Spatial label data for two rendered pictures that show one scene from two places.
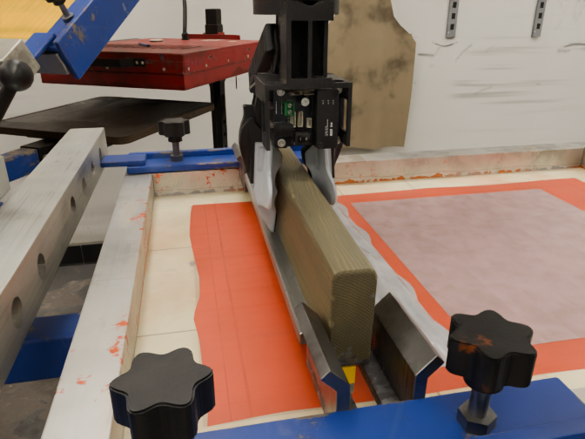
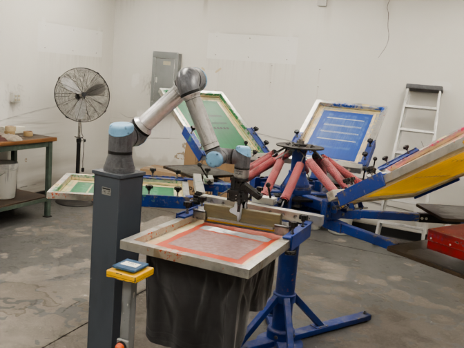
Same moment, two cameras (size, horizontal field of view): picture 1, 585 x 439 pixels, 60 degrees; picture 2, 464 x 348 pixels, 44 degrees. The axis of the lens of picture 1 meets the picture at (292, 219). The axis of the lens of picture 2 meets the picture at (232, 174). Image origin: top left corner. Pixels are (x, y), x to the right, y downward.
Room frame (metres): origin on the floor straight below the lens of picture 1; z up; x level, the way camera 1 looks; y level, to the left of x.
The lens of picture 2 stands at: (1.98, -2.25, 1.70)
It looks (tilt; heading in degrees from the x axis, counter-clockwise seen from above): 10 degrees down; 125
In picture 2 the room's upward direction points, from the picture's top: 5 degrees clockwise
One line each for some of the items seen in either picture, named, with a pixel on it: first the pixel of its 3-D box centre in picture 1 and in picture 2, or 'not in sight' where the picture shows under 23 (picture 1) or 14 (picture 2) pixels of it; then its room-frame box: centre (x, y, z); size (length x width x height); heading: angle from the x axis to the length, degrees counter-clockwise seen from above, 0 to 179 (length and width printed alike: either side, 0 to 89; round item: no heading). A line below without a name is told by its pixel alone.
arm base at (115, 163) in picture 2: not in sight; (119, 160); (-0.03, -0.35, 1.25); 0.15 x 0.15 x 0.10
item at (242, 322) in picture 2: not in sight; (255, 298); (0.73, -0.21, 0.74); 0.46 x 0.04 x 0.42; 102
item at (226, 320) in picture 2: not in sight; (188, 306); (0.57, -0.48, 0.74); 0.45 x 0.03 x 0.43; 12
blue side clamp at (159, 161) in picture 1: (231, 173); (297, 235); (0.74, 0.09, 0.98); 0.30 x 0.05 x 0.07; 102
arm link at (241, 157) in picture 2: not in sight; (242, 157); (0.45, 0.00, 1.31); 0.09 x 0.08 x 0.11; 22
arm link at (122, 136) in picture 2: not in sight; (121, 136); (-0.03, -0.34, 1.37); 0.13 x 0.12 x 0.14; 112
